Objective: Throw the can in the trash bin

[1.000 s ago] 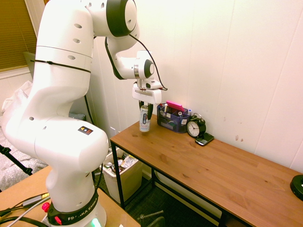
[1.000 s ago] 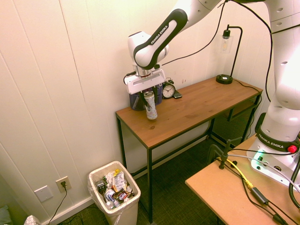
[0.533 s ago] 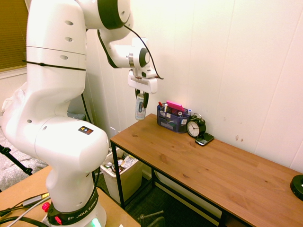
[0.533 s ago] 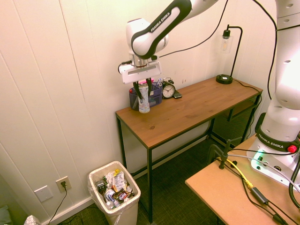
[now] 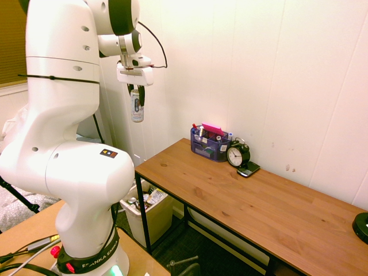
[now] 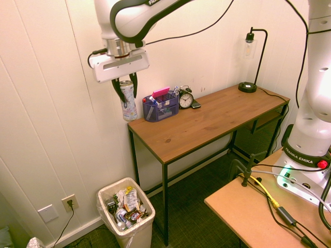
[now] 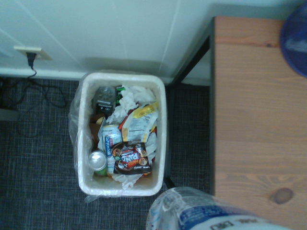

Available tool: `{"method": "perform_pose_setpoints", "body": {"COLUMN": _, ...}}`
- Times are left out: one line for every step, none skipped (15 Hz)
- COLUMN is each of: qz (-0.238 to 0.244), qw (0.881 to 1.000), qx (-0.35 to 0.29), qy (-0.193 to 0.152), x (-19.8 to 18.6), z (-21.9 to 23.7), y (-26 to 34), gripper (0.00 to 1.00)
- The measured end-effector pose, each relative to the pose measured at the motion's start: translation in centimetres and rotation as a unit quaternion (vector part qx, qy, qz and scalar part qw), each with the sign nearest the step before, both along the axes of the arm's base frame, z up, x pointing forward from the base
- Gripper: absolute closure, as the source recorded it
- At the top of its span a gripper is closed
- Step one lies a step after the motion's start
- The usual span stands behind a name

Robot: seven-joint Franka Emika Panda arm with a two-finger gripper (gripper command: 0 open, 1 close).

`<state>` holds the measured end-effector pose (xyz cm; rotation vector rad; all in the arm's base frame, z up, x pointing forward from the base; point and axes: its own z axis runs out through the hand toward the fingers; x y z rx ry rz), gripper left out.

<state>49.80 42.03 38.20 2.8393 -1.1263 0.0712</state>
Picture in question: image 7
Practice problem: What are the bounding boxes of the black power cable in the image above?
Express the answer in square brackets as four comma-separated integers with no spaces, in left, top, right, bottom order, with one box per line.
[0,66,68,138]

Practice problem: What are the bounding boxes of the black metal table frame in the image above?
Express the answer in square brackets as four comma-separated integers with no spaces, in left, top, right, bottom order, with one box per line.
[164,16,216,190]

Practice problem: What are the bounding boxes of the white Ito En can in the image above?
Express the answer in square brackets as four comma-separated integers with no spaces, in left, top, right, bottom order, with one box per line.
[98,124,123,147]

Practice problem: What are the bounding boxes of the brown paper bag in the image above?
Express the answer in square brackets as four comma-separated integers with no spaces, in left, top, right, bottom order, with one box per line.
[90,114,106,150]

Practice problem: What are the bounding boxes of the blue mesh desk organizer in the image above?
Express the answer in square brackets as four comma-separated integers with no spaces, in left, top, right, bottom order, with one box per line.
[280,3,307,78]

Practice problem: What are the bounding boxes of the white printed drink can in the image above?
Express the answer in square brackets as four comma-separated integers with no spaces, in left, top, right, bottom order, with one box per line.
[146,186,295,230]

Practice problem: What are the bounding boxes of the black crushed can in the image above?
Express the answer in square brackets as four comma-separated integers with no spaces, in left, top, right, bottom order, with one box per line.
[93,86,118,118]

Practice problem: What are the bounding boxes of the dark Hello Panda snack bag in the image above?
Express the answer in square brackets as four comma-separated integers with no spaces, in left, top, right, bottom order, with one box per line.
[111,140,153,175]

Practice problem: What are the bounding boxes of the white crumpled tissue paper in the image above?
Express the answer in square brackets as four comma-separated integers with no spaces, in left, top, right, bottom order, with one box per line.
[106,85,156,124]

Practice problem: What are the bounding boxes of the white rectangular trash bin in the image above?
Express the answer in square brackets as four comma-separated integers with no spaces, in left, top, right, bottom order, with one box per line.
[77,71,168,197]

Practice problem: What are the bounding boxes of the black power plug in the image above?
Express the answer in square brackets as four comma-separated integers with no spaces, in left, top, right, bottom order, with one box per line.
[26,52,37,68]

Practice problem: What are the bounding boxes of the beige wall outlet plate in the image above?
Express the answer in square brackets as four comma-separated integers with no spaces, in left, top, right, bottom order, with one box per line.
[13,46,52,61]

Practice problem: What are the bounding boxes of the yellow and white snack wrapper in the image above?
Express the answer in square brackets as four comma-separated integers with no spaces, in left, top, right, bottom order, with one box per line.
[119,102,159,144]

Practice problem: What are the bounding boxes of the green can with silver lid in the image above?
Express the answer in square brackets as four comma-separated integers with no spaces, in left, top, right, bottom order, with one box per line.
[87,150,108,177]

